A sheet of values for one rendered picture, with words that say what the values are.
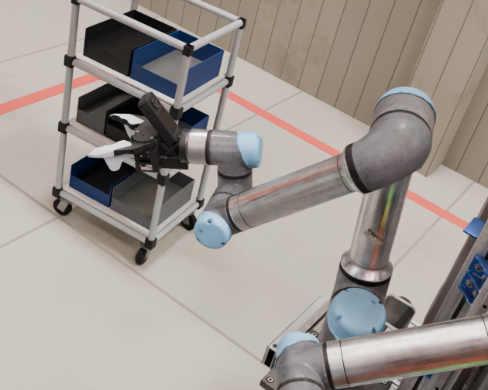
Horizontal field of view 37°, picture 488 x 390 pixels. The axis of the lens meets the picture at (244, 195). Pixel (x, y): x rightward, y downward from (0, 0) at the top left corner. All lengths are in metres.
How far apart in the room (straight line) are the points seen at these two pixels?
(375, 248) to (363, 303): 0.12
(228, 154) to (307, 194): 0.23
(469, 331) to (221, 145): 0.63
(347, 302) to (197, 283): 1.54
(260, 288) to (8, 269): 1.01
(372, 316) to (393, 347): 0.37
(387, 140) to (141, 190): 1.93
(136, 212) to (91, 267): 0.28
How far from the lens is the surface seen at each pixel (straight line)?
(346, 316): 1.49
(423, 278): 3.46
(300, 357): 1.17
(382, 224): 1.50
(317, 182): 1.33
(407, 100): 1.39
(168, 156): 1.56
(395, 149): 1.29
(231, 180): 1.52
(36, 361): 2.64
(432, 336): 1.16
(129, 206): 2.96
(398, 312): 1.99
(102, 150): 1.53
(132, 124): 1.59
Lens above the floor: 2.02
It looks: 35 degrees down
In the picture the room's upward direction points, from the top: 16 degrees clockwise
